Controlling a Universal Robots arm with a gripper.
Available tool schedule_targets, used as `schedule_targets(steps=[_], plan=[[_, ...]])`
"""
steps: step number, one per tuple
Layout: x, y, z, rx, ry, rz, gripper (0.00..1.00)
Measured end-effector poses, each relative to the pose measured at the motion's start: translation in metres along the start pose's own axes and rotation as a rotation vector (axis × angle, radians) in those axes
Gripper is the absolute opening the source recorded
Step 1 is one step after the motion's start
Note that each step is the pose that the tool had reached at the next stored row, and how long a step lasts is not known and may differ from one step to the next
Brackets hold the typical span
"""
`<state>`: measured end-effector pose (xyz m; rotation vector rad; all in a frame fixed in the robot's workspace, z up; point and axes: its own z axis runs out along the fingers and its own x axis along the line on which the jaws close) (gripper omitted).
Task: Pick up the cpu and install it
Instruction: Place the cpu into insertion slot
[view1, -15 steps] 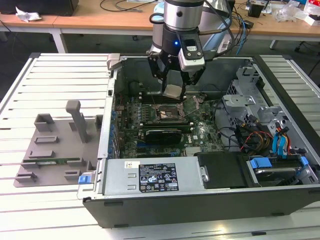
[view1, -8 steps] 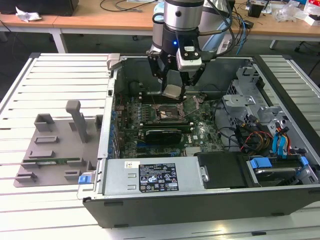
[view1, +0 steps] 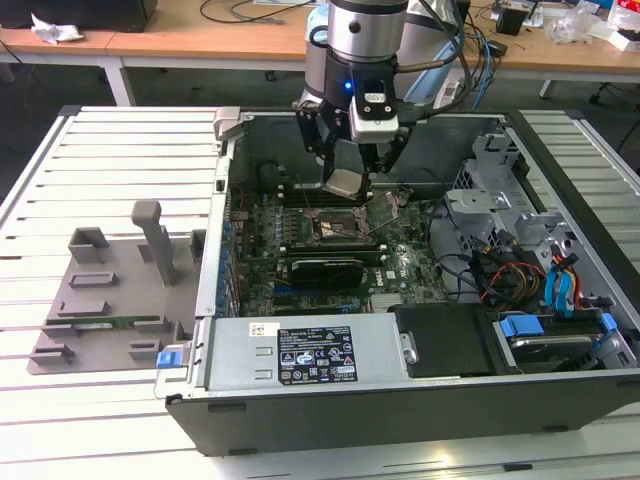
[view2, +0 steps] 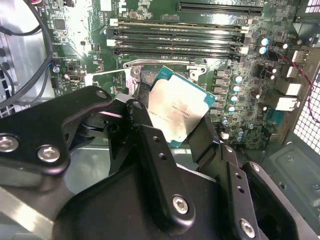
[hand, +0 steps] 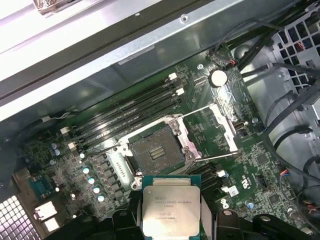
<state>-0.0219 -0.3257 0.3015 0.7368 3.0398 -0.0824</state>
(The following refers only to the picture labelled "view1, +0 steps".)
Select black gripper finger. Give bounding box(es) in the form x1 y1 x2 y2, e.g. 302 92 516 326
357 124 412 190
294 106 342 189

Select metal socket cover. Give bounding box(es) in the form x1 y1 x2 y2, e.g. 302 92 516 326
357 192 402 236

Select silver CPU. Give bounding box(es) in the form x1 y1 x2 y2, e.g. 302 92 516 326
322 168 364 199

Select CPU socket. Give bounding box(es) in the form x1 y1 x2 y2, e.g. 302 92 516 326
299 207 374 246

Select thin locking lever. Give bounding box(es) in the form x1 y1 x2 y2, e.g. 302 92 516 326
294 174 316 214

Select black RAM slot bank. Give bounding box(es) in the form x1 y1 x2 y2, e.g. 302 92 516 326
279 182 374 209
278 241 389 265

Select white power strip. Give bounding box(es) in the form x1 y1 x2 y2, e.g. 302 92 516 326
434 79 464 110

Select metal drive cage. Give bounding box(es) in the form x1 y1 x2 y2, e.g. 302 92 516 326
442 119 576 261

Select green motherboard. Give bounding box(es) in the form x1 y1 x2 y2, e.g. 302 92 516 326
227 184 451 317

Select black graphics card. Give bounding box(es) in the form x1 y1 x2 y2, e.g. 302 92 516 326
287 257 366 290

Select small black container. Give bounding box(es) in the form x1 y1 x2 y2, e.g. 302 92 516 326
497 7 526 36

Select black plastic shroud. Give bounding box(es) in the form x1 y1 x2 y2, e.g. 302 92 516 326
389 303 501 379

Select hard disk in blue carrier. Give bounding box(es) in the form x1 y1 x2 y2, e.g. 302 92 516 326
494 312 619 374

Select grey power supply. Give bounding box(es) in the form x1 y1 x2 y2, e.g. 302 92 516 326
204 314 401 390

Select clear plastic bags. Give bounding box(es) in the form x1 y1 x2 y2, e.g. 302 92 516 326
547 7 609 46

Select wide black box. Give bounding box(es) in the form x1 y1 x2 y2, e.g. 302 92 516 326
0 0 159 34

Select grey parts rack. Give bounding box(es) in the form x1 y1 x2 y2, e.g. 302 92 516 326
27 199 207 377

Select black open PC case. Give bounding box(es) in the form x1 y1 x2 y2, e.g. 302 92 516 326
152 107 640 456

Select white cardboard box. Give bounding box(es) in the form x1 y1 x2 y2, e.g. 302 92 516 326
607 27 640 52

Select crumpled white paper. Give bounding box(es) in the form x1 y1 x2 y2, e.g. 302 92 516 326
30 12 85 44

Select red and white box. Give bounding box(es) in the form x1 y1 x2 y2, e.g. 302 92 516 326
614 0 640 26

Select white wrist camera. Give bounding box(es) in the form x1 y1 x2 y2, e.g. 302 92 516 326
348 79 401 145

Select black camera cable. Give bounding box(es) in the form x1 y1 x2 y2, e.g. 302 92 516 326
394 0 475 122

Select wooden desk white frame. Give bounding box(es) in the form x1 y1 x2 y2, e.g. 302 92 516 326
0 24 119 69
102 0 640 107

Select coloured power wire bundle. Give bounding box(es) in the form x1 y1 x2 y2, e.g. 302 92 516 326
469 239 549 304

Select blue flat wire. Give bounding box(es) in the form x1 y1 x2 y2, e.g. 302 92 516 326
558 254 581 316
543 267 565 315

